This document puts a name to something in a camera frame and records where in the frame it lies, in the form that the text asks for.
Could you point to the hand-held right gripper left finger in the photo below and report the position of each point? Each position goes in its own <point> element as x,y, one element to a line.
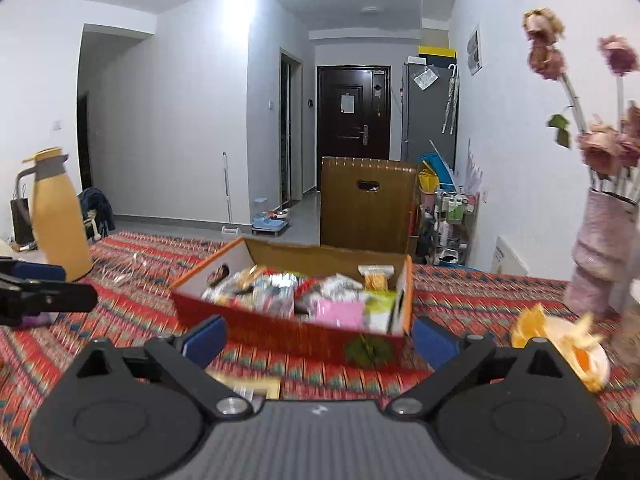
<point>205,341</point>

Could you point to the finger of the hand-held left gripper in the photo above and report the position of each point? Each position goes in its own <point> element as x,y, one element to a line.
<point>35,271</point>
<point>65,297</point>

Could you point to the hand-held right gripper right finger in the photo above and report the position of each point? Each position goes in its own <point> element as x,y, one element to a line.
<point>437,342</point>

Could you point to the tan snack packet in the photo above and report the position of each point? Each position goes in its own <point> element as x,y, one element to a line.
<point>250,386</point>

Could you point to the red cardboard box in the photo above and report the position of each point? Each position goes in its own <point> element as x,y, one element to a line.
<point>280,330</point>

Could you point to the pile of snack packets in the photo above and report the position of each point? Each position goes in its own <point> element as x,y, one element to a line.
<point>330,310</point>

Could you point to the yellow thermos jug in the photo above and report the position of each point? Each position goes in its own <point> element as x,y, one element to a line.
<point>55,225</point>

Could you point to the black paper bag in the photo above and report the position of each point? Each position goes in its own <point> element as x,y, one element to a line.
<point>22,217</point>

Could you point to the red patterned tablecloth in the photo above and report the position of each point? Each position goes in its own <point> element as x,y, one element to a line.
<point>480,290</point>

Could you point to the dark blue jacket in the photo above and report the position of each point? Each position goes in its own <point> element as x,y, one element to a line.
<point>97,210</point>

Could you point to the storage trolley with bottles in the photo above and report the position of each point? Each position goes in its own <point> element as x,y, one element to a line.
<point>450,225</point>

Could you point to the blue pet feeder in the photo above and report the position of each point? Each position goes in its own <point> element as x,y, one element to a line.
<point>270,220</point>

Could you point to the yellow bag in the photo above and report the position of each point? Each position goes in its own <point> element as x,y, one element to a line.
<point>427,181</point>

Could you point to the blue plastic item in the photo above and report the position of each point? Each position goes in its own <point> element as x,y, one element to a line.
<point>437,165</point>

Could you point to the pink ceramic vase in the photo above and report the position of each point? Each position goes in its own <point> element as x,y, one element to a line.
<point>597,250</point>

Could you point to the grey refrigerator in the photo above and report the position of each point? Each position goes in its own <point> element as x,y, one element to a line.
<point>425,120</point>

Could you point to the grey interior door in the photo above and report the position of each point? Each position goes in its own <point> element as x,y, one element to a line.
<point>291,125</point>

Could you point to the dark brown entrance door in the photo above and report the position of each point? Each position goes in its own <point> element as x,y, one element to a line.
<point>332,135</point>

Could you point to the folded hanging umbrella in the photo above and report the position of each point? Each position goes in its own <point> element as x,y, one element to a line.
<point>451,100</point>

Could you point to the paper sheet on door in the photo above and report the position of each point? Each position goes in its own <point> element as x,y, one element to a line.
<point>348,104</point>

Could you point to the bunch of dried roses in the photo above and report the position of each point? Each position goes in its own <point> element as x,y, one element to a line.
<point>602,147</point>

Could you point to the clear plastic bag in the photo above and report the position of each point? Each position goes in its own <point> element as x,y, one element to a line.
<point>425,79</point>

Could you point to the yellow and black box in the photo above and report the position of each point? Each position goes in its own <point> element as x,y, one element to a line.
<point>437,52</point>

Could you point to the wall picture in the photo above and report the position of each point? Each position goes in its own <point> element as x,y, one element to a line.
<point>474,50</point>

